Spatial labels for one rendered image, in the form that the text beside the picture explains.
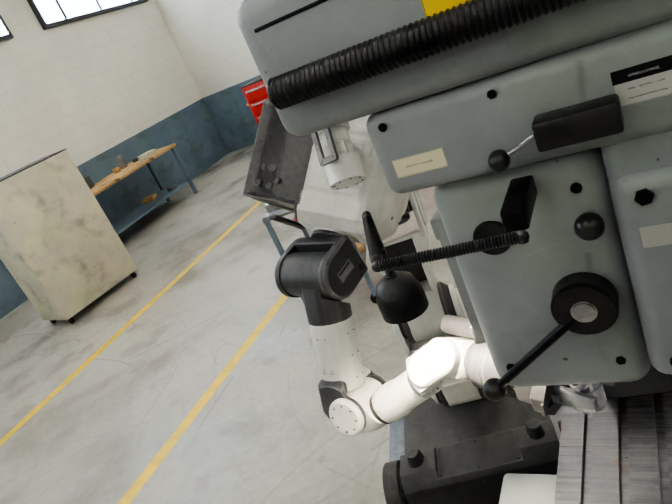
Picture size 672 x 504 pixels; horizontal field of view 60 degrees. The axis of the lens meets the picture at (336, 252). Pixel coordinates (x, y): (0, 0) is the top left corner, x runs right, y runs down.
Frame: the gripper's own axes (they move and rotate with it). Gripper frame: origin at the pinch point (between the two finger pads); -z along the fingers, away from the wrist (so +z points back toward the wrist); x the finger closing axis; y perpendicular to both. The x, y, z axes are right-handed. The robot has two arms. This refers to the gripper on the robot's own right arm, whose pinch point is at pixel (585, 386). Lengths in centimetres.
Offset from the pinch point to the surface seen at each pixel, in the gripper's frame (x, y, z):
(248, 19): -19, -63, 14
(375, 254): -20.5, -35.2, 7.9
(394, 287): -12.2, -23.8, 17.2
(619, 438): 17.3, 30.4, 7.6
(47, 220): 77, 28, 611
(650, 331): -6.5, -18.0, -14.2
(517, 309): -10.3, -21.5, -0.8
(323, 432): 45, 126, 185
